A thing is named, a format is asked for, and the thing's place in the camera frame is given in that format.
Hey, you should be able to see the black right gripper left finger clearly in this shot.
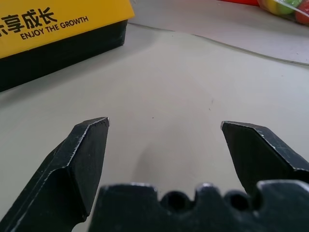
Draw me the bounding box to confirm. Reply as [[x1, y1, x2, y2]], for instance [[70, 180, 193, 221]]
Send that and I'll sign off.
[[0, 116, 111, 232]]

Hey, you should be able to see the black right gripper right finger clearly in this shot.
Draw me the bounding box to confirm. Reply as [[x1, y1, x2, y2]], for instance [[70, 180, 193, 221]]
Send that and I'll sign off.
[[220, 121, 309, 195]]

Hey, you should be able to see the yellow and black box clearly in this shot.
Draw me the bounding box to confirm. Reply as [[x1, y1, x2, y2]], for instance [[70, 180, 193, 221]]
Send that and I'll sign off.
[[0, 18, 128, 93]]

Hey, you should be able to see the clear bag of colourful balls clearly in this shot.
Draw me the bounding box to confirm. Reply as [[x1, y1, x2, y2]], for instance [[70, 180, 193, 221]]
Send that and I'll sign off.
[[256, 0, 309, 27]]

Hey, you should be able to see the red flat object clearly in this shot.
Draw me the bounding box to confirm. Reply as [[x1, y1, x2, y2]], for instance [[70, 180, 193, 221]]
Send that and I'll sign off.
[[216, 0, 263, 7]]

